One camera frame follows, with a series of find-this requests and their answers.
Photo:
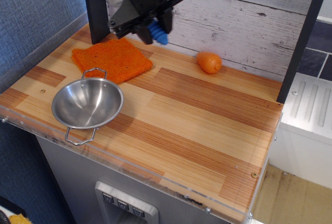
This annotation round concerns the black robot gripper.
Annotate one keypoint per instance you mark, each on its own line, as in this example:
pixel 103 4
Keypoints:
pixel 145 3

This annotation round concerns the blue handled metal spoon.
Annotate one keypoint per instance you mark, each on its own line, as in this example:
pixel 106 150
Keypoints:
pixel 124 19

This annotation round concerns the orange knitted cloth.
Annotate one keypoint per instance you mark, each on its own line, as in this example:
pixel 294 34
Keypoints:
pixel 119 58

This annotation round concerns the orange plastic toy fruit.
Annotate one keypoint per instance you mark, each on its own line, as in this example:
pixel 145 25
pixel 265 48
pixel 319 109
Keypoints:
pixel 210 62

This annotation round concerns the clear acrylic edge guard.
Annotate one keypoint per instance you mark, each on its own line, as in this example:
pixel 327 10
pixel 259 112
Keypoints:
pixel 194 165

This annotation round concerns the grey dispenser button panel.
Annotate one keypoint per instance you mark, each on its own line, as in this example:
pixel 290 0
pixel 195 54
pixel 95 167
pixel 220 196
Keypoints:
pixel 120 207

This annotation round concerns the white toy sink unit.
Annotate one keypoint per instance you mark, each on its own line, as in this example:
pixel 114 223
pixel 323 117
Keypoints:
pixel 302 144

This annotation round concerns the yellow object bottom left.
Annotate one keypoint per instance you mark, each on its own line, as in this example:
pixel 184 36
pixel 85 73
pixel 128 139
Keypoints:
pixel 19 219

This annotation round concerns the dark left upright post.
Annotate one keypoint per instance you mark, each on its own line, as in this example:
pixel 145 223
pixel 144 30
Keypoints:
pixel 98 19

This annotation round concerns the dark upright post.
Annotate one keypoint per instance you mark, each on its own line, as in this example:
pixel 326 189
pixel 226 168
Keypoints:
pixel 98 19
pixel 307 28

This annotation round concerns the steel two-handled pan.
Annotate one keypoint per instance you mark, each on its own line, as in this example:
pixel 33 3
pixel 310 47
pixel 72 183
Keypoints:
pixel 87 103

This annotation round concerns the dark right upright post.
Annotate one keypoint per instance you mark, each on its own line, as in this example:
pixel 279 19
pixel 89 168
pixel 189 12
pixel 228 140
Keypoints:
pixel 307 28

